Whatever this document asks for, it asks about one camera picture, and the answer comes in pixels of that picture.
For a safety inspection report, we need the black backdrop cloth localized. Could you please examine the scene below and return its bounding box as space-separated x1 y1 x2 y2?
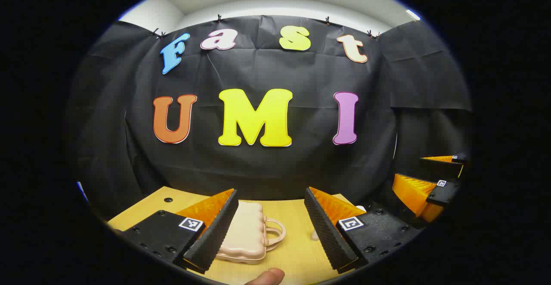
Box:
65 15 473 229

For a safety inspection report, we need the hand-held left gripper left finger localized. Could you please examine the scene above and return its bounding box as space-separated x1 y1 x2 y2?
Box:
110 188 240 275

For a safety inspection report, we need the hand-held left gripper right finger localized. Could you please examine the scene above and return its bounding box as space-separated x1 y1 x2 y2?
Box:
304 186 427 275

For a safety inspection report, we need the small pink suitcase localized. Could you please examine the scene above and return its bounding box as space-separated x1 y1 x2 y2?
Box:
214 201 287 265

